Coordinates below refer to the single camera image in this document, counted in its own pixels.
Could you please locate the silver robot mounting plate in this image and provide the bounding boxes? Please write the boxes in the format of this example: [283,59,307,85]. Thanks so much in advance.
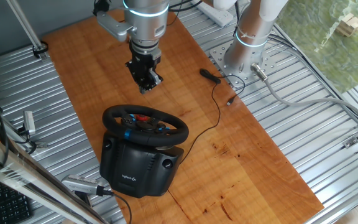
[209,40,276,90]

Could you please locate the black keyboard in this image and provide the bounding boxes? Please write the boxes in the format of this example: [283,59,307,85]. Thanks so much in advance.
[0,179,33,224]

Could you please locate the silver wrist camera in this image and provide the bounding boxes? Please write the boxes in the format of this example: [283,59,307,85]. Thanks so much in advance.
[96,12,136,43]

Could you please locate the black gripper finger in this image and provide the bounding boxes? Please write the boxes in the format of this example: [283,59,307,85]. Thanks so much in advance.
[142,70,163,94]
[125,60,147,94]

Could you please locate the aluminium corner bracket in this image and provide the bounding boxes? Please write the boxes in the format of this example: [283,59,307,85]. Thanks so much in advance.
[342,136,358,149]

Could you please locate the black USB cable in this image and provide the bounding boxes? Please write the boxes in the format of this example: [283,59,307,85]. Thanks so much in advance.
[178,68,247,164]

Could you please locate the slim aluminium pole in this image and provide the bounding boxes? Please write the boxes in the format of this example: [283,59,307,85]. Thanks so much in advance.
[5,0,50,62]

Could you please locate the grey robot conduit cable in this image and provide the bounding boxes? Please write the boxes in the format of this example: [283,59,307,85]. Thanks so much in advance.
[250,62,358,125]

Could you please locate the silver depth camera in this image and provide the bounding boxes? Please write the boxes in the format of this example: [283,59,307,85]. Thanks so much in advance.
[22,110,37,136]
[61,174,105,197]

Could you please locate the wooden block pile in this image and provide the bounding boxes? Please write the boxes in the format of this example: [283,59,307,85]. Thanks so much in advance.
[336,12,358,38]

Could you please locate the black racing steering wheel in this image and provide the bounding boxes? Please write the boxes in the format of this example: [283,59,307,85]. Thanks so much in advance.
[101,104,190,149]

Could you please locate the white power strip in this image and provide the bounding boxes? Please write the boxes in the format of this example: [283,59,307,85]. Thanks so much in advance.
[191,0,234,28]

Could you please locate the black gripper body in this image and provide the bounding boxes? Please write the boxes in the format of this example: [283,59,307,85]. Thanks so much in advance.
[131,50,162,82]

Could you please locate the black cable tie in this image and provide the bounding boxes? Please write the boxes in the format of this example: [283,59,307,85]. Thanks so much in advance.
[32,40,49,59]

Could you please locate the metal corner bracket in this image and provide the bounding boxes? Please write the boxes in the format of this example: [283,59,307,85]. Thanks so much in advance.
[0,126,110,224]

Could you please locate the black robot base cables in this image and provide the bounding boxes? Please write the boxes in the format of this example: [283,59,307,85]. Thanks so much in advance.
[267,30,358,124]

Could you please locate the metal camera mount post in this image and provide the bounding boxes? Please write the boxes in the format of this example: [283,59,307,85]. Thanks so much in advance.
[11,124,48,151]

